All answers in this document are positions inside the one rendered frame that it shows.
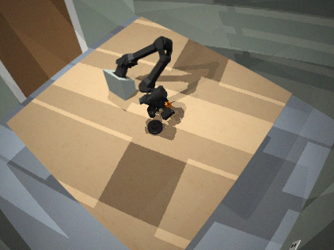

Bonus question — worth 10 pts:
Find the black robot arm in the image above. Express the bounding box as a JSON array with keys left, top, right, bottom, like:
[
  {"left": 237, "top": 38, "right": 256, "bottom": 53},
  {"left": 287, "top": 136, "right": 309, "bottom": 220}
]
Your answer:
[{"left": 112, "top": 36, "right": 173, "bottom": 118}]

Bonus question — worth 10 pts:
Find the orange knob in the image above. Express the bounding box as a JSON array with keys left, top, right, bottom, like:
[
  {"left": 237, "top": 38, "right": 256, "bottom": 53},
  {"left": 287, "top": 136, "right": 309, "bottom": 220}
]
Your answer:
[{"left": 165, "top": 101, "right": 172, "bottom": 108}]

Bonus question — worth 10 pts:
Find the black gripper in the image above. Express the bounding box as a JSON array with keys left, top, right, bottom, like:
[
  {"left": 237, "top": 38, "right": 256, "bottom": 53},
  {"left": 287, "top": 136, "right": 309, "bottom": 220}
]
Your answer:
[{"left": 151, "top": 98, "right": 175, "bottom": 120}]

